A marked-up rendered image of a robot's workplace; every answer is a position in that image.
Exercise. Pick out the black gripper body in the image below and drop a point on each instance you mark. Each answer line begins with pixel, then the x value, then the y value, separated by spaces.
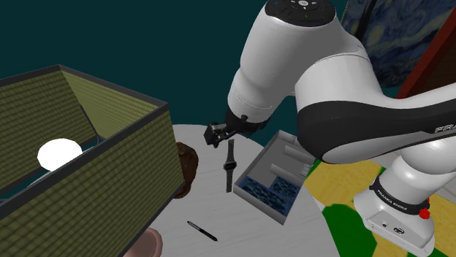
pixel 213 133

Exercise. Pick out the black wristwatch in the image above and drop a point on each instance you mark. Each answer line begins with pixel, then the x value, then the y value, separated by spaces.
pixel 230 166

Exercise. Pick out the white round table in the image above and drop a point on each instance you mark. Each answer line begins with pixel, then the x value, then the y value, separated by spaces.
pixel 249 235

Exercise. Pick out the green yellow patterned robot stand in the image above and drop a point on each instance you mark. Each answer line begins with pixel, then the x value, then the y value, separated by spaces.
pixel 338 185

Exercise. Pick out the blue swirl wall painting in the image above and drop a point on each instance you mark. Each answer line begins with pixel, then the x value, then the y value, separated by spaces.
pixel 395 32

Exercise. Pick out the brown round object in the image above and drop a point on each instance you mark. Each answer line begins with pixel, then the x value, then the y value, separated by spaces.
pixel 188 163

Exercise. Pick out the red brown wooden panel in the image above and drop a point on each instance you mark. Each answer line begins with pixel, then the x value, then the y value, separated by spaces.
pixel 433 67

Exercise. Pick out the pink round object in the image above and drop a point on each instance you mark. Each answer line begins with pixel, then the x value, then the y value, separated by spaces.
pixel 151 244

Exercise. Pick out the grey box with blue inside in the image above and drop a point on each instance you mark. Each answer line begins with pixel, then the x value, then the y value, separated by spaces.
pixel 263 194

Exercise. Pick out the olive square shade lamp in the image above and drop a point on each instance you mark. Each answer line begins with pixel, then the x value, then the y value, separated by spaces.
pixel 117 167

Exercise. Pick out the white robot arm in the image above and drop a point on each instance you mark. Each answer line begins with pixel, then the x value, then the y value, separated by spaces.
pixel 331 82

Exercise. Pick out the black pen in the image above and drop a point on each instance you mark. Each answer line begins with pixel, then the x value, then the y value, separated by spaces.
pixel 202 231

